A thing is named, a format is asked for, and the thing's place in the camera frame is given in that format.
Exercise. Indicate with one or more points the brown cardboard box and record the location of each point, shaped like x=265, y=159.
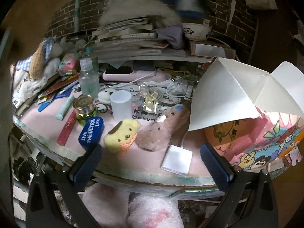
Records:
x=209, y=49

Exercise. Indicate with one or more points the white fluffy fur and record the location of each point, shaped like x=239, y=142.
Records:
x=137, y=7

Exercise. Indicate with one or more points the white panda bowl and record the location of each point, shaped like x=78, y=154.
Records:
x=196, y=30

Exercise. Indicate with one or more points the small white plush toy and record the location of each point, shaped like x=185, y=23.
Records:
x=105, y=95

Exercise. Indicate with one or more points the pink tissue packet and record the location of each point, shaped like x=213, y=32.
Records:
x=68, y=63

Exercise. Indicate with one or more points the clear bag of bows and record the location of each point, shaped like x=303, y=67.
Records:
x=150, y=97

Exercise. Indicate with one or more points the pile of stationery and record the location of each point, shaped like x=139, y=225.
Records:
x=57, y=85

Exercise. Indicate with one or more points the pink tube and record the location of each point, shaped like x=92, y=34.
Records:
x=66, y=130

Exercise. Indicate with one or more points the green jar with gold lid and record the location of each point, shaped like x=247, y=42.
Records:
x=84, y=109

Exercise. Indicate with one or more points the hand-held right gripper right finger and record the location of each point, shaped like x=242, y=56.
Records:
x=213, y=166

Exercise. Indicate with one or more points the teal wall pipe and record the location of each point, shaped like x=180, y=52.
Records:
x=77, y=11

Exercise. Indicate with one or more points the purple cloth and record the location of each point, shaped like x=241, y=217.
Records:
x=171, y=35

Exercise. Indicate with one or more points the yellow dog plush toy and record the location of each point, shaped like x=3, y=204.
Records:
x=122, y=135

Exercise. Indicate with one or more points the white face mask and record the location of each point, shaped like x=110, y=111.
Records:
x=169, y=84

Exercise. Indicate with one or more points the pink hair brush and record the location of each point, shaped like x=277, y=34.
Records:
x=133, y=76

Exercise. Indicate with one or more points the translucent white cup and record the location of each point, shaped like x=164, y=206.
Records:
x=121, y=105

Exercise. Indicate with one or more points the stack of books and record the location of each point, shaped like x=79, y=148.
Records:
x=128, y=42

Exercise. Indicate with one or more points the dark blue card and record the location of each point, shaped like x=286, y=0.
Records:
x=141, y=66

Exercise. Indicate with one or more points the mint green tube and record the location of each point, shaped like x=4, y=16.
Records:
x=65, y=108

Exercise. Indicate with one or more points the blue oval case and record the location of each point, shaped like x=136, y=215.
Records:
x=91, y=130

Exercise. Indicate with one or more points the plush toy with gingham cloth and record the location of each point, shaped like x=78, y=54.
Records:
x=39, y=59

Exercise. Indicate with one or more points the white square box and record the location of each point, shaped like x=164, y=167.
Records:
x=177, y=159

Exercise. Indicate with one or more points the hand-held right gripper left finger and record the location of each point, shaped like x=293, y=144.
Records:
x=87, y=163

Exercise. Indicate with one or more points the clear plastic bottle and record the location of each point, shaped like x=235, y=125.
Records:
x=89, y=78

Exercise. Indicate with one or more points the teal cap bottle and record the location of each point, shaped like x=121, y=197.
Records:
x=89, y=50

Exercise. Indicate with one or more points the blue white fuzzy object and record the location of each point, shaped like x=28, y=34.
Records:
x=187, y=2

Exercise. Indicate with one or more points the brown plush pencil case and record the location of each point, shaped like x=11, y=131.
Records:
x=159, y=128

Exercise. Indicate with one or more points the pink fluffy cloth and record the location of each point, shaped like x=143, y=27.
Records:
x=142, y=209

